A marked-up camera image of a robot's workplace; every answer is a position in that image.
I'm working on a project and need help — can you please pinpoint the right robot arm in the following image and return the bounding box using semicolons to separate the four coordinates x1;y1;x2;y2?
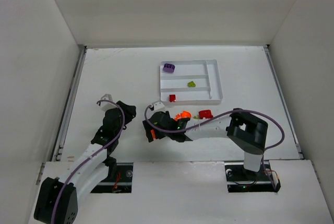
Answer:
142;109;268;172

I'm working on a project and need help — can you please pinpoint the purple cable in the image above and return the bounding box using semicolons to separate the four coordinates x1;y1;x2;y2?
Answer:
49;100;126;224
144;104;285;154

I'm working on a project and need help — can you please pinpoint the purple round lego brick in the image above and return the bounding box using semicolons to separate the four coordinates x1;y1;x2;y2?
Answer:
162;63;175;74

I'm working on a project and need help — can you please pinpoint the white divided sorting tray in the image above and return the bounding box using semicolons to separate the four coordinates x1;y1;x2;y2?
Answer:
160;60;223;105

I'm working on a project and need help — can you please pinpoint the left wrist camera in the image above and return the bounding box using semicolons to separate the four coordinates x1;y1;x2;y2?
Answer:
99;94;114;112

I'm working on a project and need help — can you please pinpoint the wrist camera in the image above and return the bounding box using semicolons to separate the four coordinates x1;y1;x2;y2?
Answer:
152;101;165;112
99;94;114;112

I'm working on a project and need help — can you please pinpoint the orange flower lego piece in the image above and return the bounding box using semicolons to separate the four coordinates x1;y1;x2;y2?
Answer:
174;111;192;121

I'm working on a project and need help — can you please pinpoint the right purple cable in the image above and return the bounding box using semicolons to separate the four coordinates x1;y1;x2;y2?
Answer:
144;104;285;154

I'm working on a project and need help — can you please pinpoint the orange round lego piece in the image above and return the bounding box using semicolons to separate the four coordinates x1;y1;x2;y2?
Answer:
150;129;156;140

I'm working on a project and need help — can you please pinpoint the small lime green lego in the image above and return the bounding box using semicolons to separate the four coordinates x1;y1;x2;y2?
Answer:
187;81;196;88

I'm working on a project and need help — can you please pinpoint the large red lego block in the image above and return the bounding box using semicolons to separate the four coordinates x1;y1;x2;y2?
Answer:
198;110;213;120

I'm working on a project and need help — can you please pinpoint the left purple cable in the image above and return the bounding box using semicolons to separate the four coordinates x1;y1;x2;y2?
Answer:
49;100;126;224

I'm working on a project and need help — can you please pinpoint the small red lego brick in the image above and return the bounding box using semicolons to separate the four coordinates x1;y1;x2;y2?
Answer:
169;94;176;103

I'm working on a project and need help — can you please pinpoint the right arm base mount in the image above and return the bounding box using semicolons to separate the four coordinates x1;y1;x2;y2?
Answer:
224;161;281;193

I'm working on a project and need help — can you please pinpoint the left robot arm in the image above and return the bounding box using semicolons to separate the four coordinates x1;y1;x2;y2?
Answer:
33;99;136;223

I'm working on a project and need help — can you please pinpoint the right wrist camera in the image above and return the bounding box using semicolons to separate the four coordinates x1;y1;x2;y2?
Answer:
152;101;165;112

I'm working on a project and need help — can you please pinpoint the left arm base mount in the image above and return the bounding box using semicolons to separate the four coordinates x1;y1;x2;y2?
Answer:
91;157;134;194

